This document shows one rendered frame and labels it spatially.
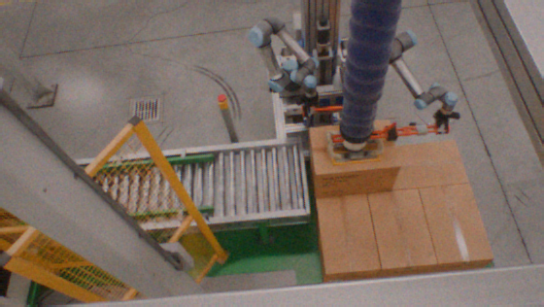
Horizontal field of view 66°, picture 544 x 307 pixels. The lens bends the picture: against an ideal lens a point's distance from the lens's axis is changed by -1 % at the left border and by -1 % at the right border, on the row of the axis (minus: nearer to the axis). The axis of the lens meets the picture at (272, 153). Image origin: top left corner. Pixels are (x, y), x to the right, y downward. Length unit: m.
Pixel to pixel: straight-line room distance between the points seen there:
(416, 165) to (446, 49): 1.95
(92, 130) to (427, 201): 3.42
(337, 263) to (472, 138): 2.02
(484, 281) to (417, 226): 2.92
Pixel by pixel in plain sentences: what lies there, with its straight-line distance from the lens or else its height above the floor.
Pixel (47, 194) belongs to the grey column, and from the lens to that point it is 1.17.
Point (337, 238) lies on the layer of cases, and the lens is 3.25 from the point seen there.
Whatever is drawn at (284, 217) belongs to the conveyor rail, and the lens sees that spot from 3.27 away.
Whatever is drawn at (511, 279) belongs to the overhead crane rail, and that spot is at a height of 3.21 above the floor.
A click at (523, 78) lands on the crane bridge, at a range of 0.87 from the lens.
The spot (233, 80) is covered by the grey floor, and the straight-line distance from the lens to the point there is 4.80.
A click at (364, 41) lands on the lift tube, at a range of 2.14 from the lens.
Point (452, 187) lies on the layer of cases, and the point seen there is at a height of 0.54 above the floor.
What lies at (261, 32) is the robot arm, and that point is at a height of 1.65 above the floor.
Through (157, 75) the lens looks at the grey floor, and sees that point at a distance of 5.09.
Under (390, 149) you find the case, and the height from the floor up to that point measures 0.94.
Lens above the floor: 3.62
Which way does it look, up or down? 60 degrees down
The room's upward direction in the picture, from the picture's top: 10 degrees counter-clockwise
